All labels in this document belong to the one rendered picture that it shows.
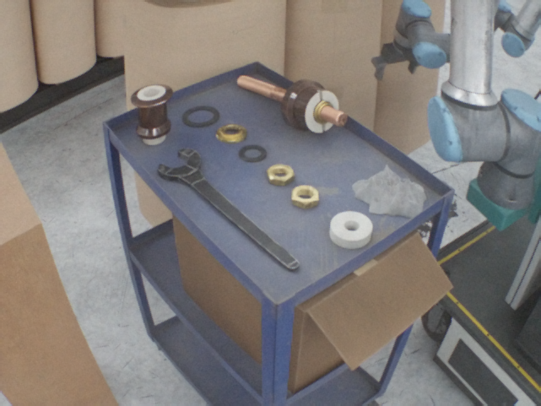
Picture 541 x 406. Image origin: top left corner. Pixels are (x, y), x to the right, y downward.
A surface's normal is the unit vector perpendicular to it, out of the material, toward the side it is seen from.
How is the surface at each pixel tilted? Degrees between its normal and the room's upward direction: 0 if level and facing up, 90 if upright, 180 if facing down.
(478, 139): 80
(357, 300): 26
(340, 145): 0
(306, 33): 90
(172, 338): 0
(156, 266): 0
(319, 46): 90
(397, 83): 90
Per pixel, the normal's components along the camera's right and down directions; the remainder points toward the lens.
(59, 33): 0.35, 0.60
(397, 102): 0.06, 0.64
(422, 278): 0.30, -0.47
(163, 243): 0.02, -0.77
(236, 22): 0.65, 0.50
